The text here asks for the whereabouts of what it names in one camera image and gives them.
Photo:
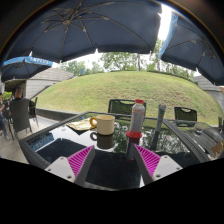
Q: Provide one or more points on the dark grey patio chair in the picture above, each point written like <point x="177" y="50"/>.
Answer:
<point x="20" y="115"/>

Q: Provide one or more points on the flat round red coaster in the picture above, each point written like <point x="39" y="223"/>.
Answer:
<point x="133" y="134"/>

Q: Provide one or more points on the cream mug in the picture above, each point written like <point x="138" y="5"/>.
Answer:
<point x="105" y="125"/>

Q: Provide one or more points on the clear red-capped drink bottle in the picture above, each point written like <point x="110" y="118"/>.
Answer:
<point x="137" y="116"/>

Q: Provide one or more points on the small dark wicker chair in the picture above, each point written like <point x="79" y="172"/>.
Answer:
<point x="185" y="115"/>

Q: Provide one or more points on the yellow foil packet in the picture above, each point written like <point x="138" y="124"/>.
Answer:
<point x="78" y="125"/>

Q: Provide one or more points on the grey stone building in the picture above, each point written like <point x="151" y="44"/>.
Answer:
<point x="46" y="83"/>

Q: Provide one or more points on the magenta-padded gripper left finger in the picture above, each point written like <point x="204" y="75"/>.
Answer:
<point x="78" y="161"/>

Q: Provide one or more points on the person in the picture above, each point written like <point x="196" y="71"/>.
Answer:
<point x="18" y="93"/>
<point x="3" y="116"/>

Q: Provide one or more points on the large navy patio umbrella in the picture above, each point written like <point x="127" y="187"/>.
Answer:
<point x="83" y="26"/>

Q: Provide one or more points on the navy umbrella with blue edge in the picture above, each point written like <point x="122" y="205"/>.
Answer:
<point x="196" y="50"/>

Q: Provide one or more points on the wide dark wicker chair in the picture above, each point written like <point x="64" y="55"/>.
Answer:
<point x="120" y="107"/>

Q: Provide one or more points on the navy umbrella with blue band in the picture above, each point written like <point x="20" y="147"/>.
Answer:
<point x="20" y="68"/>

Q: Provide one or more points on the grey standing tube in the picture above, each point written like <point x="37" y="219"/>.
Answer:
<point x="160" y="116"/>

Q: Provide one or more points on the small round ashtray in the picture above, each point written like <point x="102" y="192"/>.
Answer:
<point x="199" y="130"/>

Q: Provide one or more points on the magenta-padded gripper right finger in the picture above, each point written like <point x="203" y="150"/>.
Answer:
<point x="151" y="161"/>

